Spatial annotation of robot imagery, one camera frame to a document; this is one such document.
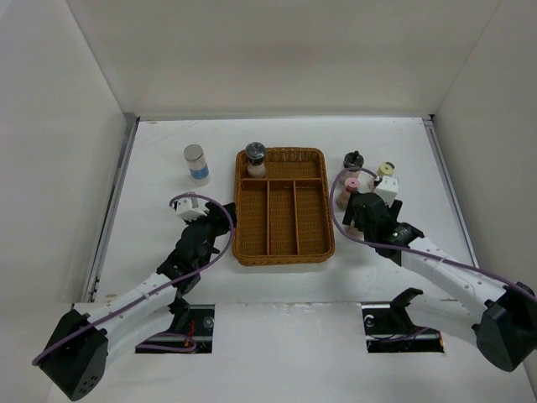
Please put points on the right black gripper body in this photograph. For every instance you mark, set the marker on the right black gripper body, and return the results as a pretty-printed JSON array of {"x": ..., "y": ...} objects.
[{"x": 368, "y": 234}]

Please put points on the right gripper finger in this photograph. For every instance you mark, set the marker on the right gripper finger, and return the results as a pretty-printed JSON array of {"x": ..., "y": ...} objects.
[
  {"x": 351, "y": 218},
  {"x": 395, "y": 208}
]

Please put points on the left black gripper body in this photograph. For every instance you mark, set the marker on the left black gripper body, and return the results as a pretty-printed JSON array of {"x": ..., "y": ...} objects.
[{"x": 214, "y": 227}]

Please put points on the pink lid spice jar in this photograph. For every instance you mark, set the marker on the pink lid spice jar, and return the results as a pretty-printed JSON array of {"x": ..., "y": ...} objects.
[{"x": 351, "y": 185}]

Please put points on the yellow lid spice jar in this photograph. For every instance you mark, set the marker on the yellow lid spice jar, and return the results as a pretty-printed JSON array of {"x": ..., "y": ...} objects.
[{"x": 386, "y": 169}]

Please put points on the shaker with black knob lid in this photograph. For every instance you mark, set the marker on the shaker with black knob lid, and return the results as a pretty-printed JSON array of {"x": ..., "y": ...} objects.
[{"x": 351, "y": 161}]

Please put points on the shaker with round glass lid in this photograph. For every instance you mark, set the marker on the shaker with round glass lid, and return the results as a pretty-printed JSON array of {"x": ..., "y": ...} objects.
[{"x": 255, "y": 153}]

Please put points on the blue-label jar silver lid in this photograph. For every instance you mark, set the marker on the blue-label jar silver lid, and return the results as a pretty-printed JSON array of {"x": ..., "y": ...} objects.
[{"x": 196, "y": 162}]

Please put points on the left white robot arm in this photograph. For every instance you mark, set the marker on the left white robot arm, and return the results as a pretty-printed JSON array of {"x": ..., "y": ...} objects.
[{"x": 84, "y": 344}]

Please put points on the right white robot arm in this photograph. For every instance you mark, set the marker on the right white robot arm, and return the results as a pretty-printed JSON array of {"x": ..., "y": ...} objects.
[{"x": 495, "y": 315}]

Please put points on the brown wicker divided tray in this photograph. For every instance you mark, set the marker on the brown wicker divided tray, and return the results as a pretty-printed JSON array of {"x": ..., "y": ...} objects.
[{"x": 283, "y": 217}]

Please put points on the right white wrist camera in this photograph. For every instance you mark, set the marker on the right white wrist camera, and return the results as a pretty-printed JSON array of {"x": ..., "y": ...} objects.
[{"x": 387, "y": 189}]

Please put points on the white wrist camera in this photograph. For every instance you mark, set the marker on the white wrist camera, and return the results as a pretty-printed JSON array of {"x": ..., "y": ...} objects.
[
  {"x": 387, "y": 189},
  {"x": 187, "y": 208}
]

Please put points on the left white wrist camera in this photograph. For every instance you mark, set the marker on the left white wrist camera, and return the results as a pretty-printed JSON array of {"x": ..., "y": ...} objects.
[{"x": 187, "y": 208}]

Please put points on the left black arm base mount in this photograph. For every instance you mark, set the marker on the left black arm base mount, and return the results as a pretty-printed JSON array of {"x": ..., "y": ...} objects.
[{"x": 180, "y": 309}]

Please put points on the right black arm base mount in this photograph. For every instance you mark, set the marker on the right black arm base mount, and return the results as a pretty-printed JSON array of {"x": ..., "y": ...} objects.
[{"x": 399, "y": 316}]

